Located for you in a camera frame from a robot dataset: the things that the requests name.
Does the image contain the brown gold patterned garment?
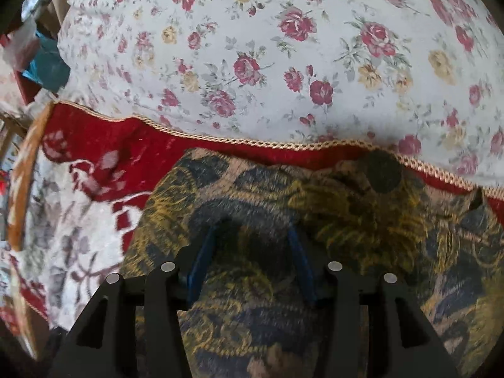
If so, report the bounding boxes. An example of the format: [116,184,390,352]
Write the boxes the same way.
[121,148,503,377]

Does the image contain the red white plush blanket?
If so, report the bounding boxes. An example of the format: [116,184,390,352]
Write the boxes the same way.
[2,102,503,358]

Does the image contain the floral rose bed sheet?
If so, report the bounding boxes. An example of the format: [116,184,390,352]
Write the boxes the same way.
[58,0,503,188]

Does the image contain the teal plastic bag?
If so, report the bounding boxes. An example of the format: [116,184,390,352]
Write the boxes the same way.
[21,31,70,93]

